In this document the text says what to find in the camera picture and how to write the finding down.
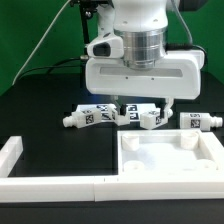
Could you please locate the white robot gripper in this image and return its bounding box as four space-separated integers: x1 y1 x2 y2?
86 29 204 124

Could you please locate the white square table top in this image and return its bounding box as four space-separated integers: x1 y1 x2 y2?
117 129 224 176

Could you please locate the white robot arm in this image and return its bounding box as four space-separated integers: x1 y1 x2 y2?
85 0 205 125

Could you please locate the paper sheet with AprilTags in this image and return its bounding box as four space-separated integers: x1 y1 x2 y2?
76 103 156 122

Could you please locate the white U-shaped obstacle fence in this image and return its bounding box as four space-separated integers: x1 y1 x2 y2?
0 136 224 203

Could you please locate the black cable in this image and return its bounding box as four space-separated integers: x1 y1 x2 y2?
16 57 88 78

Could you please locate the white cable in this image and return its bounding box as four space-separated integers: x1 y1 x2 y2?
12 0 73 86

